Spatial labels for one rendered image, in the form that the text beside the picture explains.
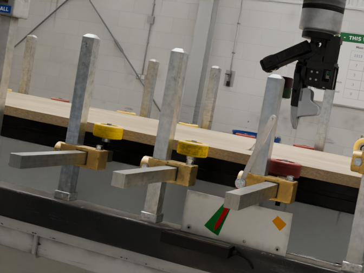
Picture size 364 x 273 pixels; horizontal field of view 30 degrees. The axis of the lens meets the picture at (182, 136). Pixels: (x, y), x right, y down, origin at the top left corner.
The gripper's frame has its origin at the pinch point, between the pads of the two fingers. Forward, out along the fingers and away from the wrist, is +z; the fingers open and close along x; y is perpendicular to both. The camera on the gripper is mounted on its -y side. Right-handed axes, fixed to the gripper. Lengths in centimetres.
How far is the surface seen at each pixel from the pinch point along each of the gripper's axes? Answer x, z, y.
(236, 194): -25.6, 14.5, -2.7
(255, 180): 5.3, 14.7, -7.2
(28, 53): 115, -7, -149
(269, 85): 6.1, -7.3, -8.1
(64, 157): -5, 18, -52
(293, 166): 12.9, 10.5, -0.5
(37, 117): 22, 12, -79
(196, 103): 742, 11, -291
